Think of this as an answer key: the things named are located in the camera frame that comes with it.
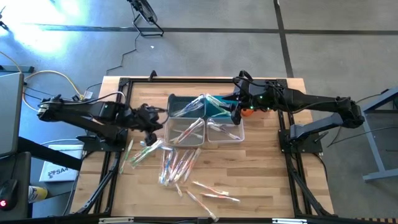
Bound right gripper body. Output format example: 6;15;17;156
231;80;252;126

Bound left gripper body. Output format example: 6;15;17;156
132;103;165;147

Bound grey translucent plastic bin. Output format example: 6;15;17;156
163;117;206;147

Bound teal plastic bin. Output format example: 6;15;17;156
205;94;241;119

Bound dark slate plastic bin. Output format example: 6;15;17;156
167;93;207;118

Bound clear plastic bin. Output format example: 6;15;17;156
206;117;246;144

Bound white printed box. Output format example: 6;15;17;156
39;144;85;183

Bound black diagonal bar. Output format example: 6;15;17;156
17;136;84;172

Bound black floor fan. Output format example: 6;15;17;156
126;0;165;38

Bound yellow can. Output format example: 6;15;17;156
27;185;49;203

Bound black desk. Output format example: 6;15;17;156
0;151;34;220

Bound grey laptop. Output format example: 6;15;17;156
0;72;25;158

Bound grey floor bar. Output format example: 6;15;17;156
0;64;35;73

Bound black computer mouse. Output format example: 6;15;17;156
0;179;19;210

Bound black floor cable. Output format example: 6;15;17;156
84;30;140;94

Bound white bracket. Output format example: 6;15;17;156
271;218;308;224
98;217;135;224

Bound yellow cable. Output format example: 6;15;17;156
22;70;87;114

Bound grey steel table frame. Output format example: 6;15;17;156
357;85;398;183

